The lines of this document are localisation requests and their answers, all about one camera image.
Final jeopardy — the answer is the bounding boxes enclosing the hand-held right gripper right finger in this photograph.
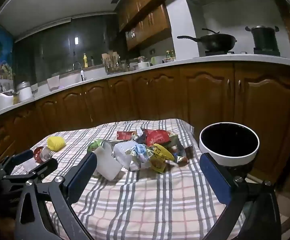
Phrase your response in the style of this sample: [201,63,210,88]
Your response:
[199,152,283,240]

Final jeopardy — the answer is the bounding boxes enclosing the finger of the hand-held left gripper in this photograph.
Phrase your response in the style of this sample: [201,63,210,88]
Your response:
[0,150,34,177]
[3,159,59,189]

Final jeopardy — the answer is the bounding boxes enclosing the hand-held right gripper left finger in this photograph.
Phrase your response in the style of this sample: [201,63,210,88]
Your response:
[14,152,98,240]

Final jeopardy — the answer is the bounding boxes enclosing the green spout pouch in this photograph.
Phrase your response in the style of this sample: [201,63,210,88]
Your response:
[87,139,115,155]

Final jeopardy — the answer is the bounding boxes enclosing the yellow yarn ball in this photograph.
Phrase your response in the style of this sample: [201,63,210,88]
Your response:
[47,136,67,152]

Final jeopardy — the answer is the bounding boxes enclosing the white plastic bag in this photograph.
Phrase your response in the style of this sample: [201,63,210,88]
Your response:
[113,141,145,169]

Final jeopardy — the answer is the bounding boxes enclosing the dark plastic wrapper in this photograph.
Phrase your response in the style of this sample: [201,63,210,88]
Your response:
[170,132,193,160]

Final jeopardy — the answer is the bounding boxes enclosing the red white paper box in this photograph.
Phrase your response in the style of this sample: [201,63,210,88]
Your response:
[116,131,133,141]

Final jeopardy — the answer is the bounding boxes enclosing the yellow snack wrapper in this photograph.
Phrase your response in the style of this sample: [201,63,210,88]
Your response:
[151,144,175,174]

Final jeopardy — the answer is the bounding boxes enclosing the blue white wrapper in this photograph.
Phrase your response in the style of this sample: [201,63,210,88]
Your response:
[130,145,153,161]

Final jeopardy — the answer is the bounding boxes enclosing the white canister with metal lid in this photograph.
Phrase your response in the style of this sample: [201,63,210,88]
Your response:
[17,81,33,102]

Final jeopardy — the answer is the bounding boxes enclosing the grey crumpled wrapper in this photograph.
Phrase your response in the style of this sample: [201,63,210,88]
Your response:
[132,127,148,143]

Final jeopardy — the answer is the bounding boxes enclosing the red snack bag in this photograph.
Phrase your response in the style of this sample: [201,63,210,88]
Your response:
[144,129,172,147]

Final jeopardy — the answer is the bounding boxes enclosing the checked tablecloth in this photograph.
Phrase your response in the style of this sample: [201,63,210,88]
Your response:
[11,118,247,240]

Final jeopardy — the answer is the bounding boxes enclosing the pink cloth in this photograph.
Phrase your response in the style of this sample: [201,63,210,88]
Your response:
[47,75,61,91]

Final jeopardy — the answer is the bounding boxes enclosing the wooden base cabinets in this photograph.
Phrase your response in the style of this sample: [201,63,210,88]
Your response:
[0,62,290,180]

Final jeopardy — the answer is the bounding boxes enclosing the metal faucet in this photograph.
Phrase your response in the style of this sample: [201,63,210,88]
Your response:
[73,61,86,82]

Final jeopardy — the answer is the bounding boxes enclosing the dark window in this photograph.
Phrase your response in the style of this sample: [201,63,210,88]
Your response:
[13,14,121,85]

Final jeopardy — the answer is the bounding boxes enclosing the utensil rack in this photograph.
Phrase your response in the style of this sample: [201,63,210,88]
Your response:
[101,51,122,74]

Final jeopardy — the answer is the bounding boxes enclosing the white kitchen countertop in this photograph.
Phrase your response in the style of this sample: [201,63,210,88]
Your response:
[0,54,290,120]

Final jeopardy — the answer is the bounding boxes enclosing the gas stove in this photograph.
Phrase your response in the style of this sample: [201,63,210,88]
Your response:
[205,47,281,57]

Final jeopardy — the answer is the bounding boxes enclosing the black wok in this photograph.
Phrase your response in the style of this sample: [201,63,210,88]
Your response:
[177,28,237,52]

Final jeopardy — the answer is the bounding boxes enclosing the black stock pot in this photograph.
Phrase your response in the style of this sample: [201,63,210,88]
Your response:
[245,25,280,52]

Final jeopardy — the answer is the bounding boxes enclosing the wall poster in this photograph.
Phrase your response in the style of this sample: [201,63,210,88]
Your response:
[0,25,15,80]

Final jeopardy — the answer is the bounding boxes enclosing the wooden wall cabinets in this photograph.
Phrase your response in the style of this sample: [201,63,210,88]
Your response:
[117,0,172,52]

